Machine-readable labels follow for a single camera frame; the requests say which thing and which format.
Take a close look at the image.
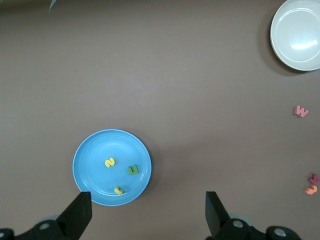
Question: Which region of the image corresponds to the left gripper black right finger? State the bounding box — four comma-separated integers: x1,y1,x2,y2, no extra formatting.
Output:
205,191,301,240

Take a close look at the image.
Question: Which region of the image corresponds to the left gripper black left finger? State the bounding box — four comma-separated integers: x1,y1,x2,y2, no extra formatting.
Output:
0,191,93,240

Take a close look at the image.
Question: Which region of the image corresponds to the blue plate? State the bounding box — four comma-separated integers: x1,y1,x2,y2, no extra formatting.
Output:
72,128,153,207

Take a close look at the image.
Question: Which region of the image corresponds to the orange foam letter t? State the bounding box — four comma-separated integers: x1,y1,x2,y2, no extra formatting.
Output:
304,184,318,196

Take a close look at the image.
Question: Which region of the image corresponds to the brown table cover sheet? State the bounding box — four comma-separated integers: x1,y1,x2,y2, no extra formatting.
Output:
0,0,320,240

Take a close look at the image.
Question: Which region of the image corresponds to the pink foam letter w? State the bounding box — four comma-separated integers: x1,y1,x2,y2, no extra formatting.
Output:
293,105,310,118

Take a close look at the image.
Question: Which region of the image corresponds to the beige plate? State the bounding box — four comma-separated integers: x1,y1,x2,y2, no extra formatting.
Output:
269,0,320,72

